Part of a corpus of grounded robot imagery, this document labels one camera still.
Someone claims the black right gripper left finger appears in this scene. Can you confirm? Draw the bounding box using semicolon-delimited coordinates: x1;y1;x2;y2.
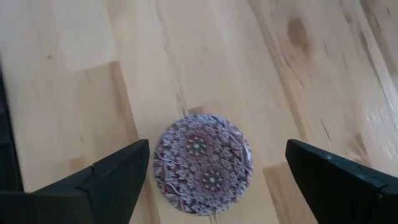
0;139;150;224

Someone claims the round blue red patterned holder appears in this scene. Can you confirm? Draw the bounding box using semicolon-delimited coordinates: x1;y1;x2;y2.
152;113;254;217

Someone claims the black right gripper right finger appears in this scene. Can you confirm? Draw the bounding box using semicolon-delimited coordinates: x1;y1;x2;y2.
285;139;398;224

